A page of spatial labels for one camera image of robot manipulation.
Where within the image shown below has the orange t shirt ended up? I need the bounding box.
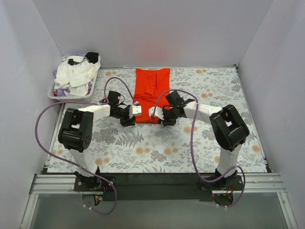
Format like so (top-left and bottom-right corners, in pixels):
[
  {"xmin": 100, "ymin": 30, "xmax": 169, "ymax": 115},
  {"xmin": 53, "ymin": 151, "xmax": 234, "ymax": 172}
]
[{"xmin": 133, "ymin": 68, "xmax": 170, "ymax": 124}]

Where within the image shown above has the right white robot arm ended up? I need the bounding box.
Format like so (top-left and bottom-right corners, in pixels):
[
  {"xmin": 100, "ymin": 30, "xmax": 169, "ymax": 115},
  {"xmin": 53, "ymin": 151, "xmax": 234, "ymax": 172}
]
[{"xmin": 149, "ymin": 89, "xmax": 250, "ymax": 190}]

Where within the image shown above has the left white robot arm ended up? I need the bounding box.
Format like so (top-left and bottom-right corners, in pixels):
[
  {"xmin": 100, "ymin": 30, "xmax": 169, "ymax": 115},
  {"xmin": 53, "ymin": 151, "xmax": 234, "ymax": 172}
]
[{"xmin": 58, "ymin": 91, "xmax": 142, "ymax": 190}]

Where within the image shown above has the floral table mat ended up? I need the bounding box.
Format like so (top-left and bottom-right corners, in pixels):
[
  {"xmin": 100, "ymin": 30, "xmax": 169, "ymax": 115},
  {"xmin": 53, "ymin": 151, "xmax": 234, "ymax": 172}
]
[{"xmin": 89, "ymin": 68, "xmax": 266, "ymax": 173}]

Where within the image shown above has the white laundry basket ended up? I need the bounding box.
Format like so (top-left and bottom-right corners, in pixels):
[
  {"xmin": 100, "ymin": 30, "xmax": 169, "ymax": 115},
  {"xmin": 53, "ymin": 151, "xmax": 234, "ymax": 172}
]
[{"xmin": 47, "ymin": 54, "xmax": 102, "ymax": 104}]

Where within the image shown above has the white t shirt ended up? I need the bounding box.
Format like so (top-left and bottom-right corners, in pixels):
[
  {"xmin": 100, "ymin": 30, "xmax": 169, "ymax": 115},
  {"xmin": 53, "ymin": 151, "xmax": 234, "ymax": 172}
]
[{"xmin": 53, "ymin": 55, "xmax": 101, "ymax": 96}]

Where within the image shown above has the black garment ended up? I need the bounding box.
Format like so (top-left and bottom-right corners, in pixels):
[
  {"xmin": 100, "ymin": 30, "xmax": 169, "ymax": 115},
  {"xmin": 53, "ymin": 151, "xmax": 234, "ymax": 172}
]
[{"xmin": 85, "ymin": 52, "xmax": 99, "ymax": 64}]

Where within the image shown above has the purple garment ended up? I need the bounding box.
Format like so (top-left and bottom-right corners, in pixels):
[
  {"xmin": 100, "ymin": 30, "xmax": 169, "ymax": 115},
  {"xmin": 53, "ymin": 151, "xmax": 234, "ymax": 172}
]
[{"xmin": 53, "ymin": 82, "xmax": 92, "ymax": 97}]

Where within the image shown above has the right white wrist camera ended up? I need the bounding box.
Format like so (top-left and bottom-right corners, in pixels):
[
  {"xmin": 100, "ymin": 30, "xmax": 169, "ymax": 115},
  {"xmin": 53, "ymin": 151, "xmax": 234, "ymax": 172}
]
[{"xmin": 149, "ymin": 107, "xmax": 164, "ymax": 120}]

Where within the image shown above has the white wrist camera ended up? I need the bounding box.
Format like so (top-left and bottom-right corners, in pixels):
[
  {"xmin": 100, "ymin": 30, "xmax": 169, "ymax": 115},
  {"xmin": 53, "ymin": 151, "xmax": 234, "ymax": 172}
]
[
  {"xmin": 129, "ymin": 104, "xmax": 142, "ymax": 117},
  {"xmin": 149, "ymin": 107, "xmax": 164, "ymax": 120}
]

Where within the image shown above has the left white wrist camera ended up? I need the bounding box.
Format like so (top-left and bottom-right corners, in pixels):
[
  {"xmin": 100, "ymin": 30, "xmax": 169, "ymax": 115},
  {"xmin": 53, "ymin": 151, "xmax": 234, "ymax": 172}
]
[{"xmin": 129, "ymin": 104, "xmax": 142, "ymax": 117}]

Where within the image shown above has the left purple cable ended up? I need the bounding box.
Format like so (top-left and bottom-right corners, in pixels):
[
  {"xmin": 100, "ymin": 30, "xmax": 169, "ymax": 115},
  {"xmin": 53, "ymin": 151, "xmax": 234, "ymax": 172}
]
[{"xmin": 35, "ymin": 77, "xmax": 140, "ymax": 215}]

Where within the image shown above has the purple cable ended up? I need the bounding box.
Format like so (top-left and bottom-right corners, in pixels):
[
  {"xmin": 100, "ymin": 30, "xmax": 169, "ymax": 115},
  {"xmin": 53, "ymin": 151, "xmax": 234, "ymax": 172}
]
[
  {"xmin": 35, "ymin": 77, "xmax": 140, "ymax": 215},
  {"xmin": 152, "ymin": 89, "xmax": 246, "ymax": 208}
]

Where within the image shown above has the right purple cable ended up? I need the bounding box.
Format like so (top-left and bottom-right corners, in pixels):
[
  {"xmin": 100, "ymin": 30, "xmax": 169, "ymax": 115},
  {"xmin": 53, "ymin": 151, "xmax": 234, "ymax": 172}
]
[{"xmin": 152, "ymin": 89, "xmax": 246, "ymax": 208}]

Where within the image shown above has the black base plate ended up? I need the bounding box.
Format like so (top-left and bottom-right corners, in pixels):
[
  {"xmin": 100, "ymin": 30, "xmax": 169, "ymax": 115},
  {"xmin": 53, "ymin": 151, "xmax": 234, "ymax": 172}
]
[{"xmin": 73, "ymin": 172, "xmax": 243, "ymax": 203}]

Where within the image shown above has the aluminium frame rail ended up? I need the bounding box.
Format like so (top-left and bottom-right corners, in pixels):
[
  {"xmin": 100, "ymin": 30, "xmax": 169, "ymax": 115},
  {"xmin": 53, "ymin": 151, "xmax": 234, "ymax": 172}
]
[{"xmin": 30, "ymin": 173, "xmax": 79, "ymax": 194}]

